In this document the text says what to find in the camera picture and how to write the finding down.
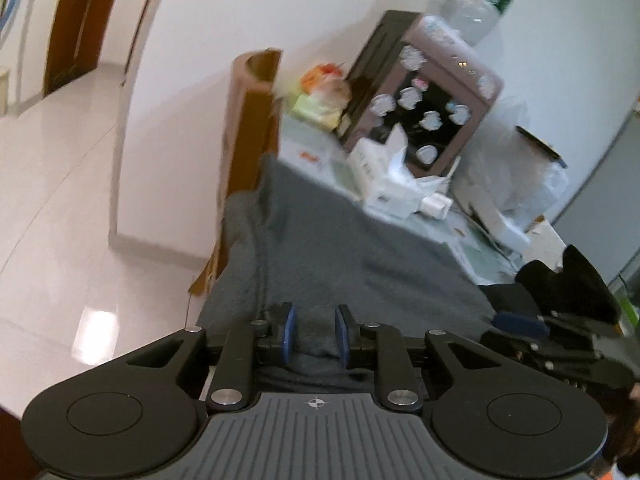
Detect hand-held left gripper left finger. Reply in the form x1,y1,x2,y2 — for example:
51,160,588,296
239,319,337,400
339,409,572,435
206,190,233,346
125,302,297,413

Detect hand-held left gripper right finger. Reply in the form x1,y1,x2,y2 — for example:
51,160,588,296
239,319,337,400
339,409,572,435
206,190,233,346
334,304,506,413

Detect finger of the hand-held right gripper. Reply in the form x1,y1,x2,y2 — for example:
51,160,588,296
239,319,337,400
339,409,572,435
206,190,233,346
481,330,551,363
492,312,548,338

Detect grey pants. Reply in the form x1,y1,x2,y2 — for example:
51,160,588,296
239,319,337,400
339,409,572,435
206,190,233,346
195,152,501,396

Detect folded black garment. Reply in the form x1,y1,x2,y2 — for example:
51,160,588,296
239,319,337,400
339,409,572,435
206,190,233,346
480,244,623,326

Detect white appliance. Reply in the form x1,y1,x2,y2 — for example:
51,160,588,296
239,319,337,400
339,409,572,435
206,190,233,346
467,195,533,253

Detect white charger plug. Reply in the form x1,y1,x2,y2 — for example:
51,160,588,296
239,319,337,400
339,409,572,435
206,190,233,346
422,192,453,221

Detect white plastic bag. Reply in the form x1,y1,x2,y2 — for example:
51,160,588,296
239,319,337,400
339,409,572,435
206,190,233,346
452,100,571,241

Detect white power strip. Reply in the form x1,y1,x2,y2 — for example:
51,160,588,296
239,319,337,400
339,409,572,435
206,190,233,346
364,177,453,222

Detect grey refrigerator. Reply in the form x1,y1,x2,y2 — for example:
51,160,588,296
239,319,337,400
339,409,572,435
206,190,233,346
552,107,640,286

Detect white tissue box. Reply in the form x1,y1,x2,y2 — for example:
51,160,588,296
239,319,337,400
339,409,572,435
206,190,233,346
346,124,417,196

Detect dark flat bar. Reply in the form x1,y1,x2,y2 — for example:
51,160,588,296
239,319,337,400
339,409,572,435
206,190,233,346
515,126,568,168

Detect wooden chair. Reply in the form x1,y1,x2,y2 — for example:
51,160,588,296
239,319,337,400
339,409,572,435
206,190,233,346
189,49,283,296

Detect green tissue pack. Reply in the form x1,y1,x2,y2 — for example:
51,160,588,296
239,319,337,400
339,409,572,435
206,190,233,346
292,92,346,131

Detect pink water dispenser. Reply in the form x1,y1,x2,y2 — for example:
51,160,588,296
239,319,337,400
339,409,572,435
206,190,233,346
340,9,503,178

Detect clear water bottle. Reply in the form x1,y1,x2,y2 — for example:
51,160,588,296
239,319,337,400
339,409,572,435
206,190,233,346
427,0,527,46

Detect brown wooden door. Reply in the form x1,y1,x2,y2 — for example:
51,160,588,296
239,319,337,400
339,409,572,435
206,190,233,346
44,0,166,96

